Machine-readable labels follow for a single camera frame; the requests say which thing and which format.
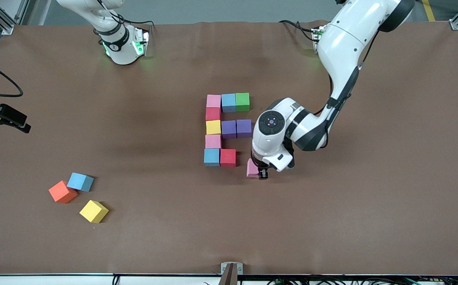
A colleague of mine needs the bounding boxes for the green foam block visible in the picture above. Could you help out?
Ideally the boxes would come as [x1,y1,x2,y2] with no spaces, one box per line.
[235,93,250,112]

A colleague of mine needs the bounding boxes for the black arm base cable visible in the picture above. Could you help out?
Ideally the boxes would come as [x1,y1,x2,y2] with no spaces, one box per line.
[124,18,156,30]
[278,19,318,42]

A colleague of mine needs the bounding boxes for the table cover mat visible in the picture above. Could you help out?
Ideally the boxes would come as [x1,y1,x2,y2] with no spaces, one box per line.
[0,21,458,276]

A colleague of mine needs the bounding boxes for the black left arm base cable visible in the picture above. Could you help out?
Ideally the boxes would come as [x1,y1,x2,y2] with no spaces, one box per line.
[278,19,318,42]

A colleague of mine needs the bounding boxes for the black right arm base cable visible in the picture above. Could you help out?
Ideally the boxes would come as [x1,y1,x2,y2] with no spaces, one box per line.
[124,18,156,30]

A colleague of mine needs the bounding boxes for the orange foam block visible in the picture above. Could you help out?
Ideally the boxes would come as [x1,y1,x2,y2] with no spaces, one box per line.
[49,180,78,204]

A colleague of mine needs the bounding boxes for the purple foam block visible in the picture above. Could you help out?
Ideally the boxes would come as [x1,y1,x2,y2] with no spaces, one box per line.
[221,120,238,139]
[237,119,253,139]

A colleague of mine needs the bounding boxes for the blue foam block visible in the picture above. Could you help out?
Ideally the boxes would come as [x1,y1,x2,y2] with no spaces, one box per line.
[221,93,237,113]
[67,173,94,192]
[204,148,221,167]

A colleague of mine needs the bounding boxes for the grey metal bracket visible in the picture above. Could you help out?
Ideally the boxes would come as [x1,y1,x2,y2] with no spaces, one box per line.
[219,262,243,285]

